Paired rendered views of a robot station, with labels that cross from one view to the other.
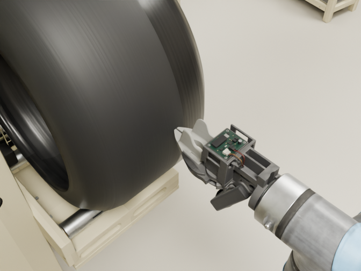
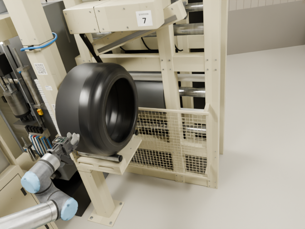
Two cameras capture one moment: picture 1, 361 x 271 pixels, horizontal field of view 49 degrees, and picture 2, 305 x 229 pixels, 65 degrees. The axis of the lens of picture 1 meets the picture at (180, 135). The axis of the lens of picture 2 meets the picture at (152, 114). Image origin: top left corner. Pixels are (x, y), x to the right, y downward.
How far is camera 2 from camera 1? 1.30 m
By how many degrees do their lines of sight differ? 53
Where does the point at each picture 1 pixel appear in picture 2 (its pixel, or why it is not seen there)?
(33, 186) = not seen: hidden behind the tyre
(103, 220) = (90, 159)
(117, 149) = (59, 125)
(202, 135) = (74, 138)
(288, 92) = not seen: outside the picture
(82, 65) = (58, 100)
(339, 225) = (32, 169)
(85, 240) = (81, 159)
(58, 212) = not seen: hidden behind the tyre
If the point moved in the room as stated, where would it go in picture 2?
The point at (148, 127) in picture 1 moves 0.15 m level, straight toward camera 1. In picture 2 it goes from (67, 126) to (40, 137)
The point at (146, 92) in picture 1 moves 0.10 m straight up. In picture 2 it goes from (69, 116) to (62, 100)
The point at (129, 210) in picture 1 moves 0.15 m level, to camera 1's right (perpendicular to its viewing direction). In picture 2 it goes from (96, 163) to (102, 177)
